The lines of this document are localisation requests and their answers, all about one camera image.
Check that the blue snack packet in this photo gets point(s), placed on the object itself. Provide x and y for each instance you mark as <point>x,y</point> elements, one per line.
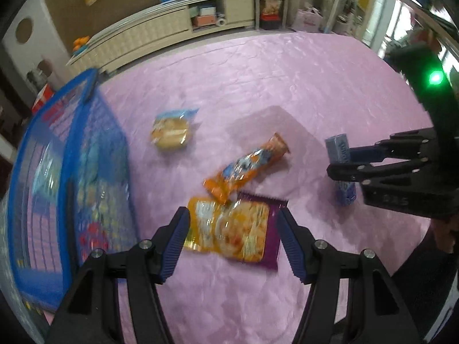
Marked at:
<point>337,148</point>

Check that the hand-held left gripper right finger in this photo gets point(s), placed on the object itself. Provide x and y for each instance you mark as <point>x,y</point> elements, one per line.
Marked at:
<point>292,247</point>

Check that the orange snack packet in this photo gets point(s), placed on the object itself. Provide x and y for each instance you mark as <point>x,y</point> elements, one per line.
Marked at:
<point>247,165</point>

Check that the red paper bag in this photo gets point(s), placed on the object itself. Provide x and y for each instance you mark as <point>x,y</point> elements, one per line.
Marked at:
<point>43,98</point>

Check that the white storage rack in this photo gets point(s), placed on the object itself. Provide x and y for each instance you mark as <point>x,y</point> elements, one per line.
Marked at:
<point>270,7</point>

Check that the cream tv cabinet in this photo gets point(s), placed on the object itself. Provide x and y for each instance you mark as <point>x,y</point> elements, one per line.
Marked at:
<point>143,32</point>

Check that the purple yellow snack packet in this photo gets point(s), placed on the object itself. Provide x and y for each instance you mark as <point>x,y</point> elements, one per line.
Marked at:
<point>236,229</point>

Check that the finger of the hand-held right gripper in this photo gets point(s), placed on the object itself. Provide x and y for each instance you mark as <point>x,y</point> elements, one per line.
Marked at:
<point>344,172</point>
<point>362,154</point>

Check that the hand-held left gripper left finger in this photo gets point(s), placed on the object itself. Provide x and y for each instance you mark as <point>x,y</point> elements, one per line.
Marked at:
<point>175,243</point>

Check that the pile of oranges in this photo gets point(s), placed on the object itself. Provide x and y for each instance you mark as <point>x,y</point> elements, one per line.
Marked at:
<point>80,43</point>

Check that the wooden clothes rack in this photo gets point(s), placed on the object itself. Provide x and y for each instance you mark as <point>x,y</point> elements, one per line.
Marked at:
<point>419,10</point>

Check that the white shopping bag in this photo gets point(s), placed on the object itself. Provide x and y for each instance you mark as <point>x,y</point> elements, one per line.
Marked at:
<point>306,19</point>

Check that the boxes in cabinet shelf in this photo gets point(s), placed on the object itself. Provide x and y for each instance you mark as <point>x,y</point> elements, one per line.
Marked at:
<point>202,16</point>

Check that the red snack pouch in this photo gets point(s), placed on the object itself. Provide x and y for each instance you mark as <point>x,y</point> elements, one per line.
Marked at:
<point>92,235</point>

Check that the blue plastic basket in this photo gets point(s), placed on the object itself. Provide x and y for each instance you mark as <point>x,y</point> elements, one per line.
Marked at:
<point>111,139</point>

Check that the small cake packet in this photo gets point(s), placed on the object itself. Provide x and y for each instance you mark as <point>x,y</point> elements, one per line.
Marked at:
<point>170,132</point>

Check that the person's right hand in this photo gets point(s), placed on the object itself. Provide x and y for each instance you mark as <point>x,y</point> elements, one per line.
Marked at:
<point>446,234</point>

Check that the white paper roll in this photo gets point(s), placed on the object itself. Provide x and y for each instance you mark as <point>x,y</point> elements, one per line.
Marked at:
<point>221,19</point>

